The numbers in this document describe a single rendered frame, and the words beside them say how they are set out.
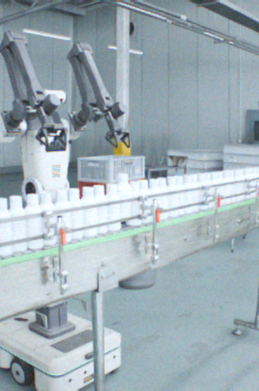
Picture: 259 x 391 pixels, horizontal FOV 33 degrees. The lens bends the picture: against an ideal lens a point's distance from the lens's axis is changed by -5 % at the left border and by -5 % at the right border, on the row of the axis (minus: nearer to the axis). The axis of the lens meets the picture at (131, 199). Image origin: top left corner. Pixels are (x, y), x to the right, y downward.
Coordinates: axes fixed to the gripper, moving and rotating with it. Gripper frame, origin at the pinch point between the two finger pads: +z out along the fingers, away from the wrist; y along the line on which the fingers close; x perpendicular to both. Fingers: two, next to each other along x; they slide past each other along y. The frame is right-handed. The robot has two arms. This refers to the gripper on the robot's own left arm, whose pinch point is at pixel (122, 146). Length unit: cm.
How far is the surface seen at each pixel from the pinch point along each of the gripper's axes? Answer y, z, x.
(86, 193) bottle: -67, 31, -26
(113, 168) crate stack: 144, -38, 118
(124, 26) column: 773, -572, 377
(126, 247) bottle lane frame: -52, 51, -21
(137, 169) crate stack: 183, -36, 121
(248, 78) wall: 1003, -328, 203
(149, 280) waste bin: 134, 69, 120
